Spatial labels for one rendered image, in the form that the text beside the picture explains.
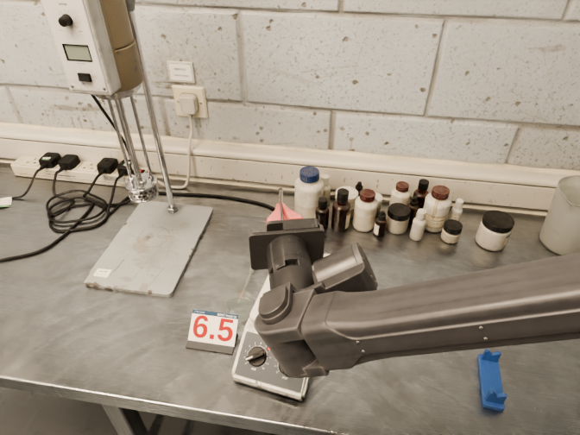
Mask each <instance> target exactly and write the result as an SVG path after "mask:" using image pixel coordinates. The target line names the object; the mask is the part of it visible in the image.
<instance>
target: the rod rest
mask: <svg viewBox="0 0 580 435"><path fill-rule="evenodd" d="M500 356H501V352H500V351H496V352H493V353H491V352H490V350H488V349H485V351H484V352H483V354H479V355H478V357H477V361H478V369H479V379H480V389H481V398H482V407H484V408H487V409H492V410H496V411H500V412H503V410H504V409H505V404H504V401H505V399H506V398H507V394H504V393H503V391H502V385H501V372H500V365H499V358H500Z"/></svg>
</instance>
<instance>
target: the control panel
mask: <svg viewBox="0 0 580 435"><path fill-rule="evenodd" d="M254 347H261V348H263V349H264V350H265V352H266V361H265V363H264V364H263V365H261V366H258V367H256V366H253V365H251V364H250V363H249V362H248V361H247V360H246V357H247V356H248V353H249V351H250V350H251V349H252V348H254ZM235 374H237V375H241V376H245V377H248V378H251V379H254V380H257V381H262V382H266V383H268V384H272V385H275V386H277V387H281V388H286V389H289V390H293V391H295V392H298V393H300V391H301V389H302V384H303V381H304V378H292V377H290V376H288V375H284V374H282V373H281V371H280V369H279V363H278V362H277V360H276V359H275V357H274V355H273V354H272V353H271V351H270V350H269V349H268V346H267V345H266V344H265V343H264V342H263V340H262V338H261V337H260V335H259V334H256V333H253V332H249V331H247V332H246V335H245V338H244V341H243V347H242V349H241V353H240V356H239V359H238V362H237V365H236V370H235Z"/></svg>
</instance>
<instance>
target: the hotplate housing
mask: <svg viewBox="0 0 580 435"><path fill-rule="evenodd" d="M247 331H249V332H253V333H256V334H258V333H257V331H256V330H255V327H254V322H252V321H251V320H250V318H249V319H248V322H247V324H246V325H245V327H244V331H243V336H242V339H241V342H240V345H239V348H238V352H237V354H236V360H235V362H234V366H233V369H232V372H231V376H232V377H233V380H234V381H236V382H239V383H242V384H245V385H248V386H251V387H254V388H259V389H262V390H265V391H269V392H271V393H274V394H279V395H282V396H286V397H288V398H292V399H295V400H300V401H302V400H303V398H305V396H306V390H307V388H308V385H309V381H310V378H311V377H306V378H304V381H303V384H302V389H301V391H300V393H298V392H295V391H293V390H289V389H286V388H281V387H277V386H275V385H272V384H268V383H266V382H262V381H257V380H254V379H251V378H248V377H245V376H241V375H237V374H235V370H236V365H237V362H238V359H239V356H240V353H241V349H242V347H243V341H244V338H245V335H246V332H247Z"/></svg>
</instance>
